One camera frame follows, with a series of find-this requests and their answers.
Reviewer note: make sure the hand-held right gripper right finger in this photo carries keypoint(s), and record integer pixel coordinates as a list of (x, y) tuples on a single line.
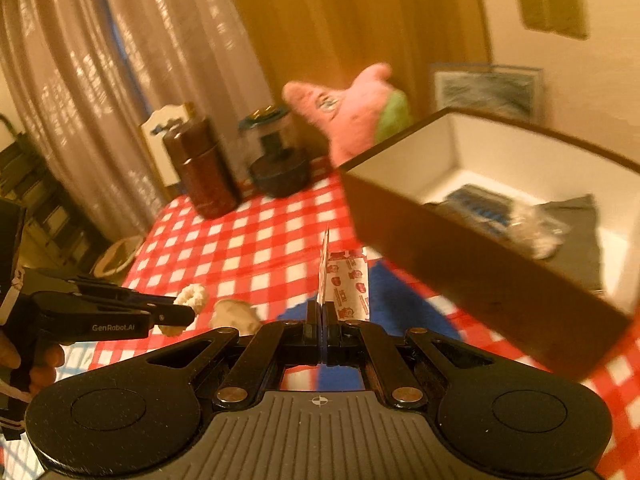
[(332, 335)]

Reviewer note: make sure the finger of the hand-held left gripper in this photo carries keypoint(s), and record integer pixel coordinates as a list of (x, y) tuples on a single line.
[(100, 287), (172, 315)]

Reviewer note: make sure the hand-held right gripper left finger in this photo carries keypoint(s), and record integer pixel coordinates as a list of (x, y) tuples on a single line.
[(314, 335)]

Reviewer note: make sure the white fluffy scrunchie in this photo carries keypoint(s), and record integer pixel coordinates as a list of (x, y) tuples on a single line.
[(192, 297)]

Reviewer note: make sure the red printed white packet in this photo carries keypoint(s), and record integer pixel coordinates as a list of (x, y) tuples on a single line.
[(350, 280)]

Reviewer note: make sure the brown cardboard box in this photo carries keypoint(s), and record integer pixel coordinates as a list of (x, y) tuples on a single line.
[(450, 270)]

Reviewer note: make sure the person's left hand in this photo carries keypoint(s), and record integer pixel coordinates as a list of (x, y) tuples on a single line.
[(45, 365)]

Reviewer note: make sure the beige cloth bundle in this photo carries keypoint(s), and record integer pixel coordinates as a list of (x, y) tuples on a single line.
[(232, 315)]

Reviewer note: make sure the blue cloth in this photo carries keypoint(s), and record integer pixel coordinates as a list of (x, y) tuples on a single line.
[(415, 305)]

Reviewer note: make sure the red checkered tablecloth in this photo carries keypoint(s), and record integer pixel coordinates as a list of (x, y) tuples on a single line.
[(240, 240)]

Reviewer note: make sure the dark shelf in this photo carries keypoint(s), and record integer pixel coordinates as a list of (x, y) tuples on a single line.
[(45, 195)]

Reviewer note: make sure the brown canister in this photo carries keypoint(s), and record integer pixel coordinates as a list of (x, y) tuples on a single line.
[(202, 165)]

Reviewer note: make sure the white chair back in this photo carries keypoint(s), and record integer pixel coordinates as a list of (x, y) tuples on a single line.
[(157, 130)]

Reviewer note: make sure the blue striped packet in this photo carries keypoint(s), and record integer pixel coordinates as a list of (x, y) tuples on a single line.
[(482, 207)]

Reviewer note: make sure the glass jar with lid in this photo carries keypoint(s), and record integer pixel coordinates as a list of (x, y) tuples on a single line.
[(265, 125)]

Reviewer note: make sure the pink starfish plush toy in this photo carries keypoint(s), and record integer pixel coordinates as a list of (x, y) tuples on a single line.
[(350, 115)]

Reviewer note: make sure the sheer curtain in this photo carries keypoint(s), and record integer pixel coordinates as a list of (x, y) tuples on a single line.
[(125, 60)]

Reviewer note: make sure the clear plastic bag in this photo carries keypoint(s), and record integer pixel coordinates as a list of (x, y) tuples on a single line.
[(537, 230)]

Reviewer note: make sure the grey cloth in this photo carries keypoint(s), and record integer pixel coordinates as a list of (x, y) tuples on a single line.
[(580, 240)]

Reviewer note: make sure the framed picture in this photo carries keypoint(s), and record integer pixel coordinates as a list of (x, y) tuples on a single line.
[(487, 87)]

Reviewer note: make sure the wooden door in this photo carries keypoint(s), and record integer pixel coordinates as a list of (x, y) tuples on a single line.
[(350, 20)]

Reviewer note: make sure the wall socket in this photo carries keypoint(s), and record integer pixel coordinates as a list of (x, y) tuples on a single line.
[(566, 10), (532, 5)]

